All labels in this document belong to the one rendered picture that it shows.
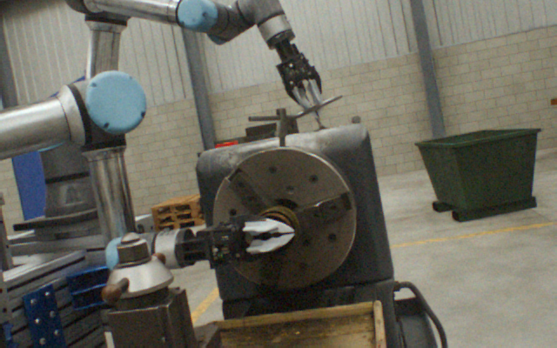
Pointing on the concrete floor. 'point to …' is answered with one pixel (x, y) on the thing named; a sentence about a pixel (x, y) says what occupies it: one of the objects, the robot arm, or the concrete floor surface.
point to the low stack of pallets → (177, 212)
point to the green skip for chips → (482, 171)
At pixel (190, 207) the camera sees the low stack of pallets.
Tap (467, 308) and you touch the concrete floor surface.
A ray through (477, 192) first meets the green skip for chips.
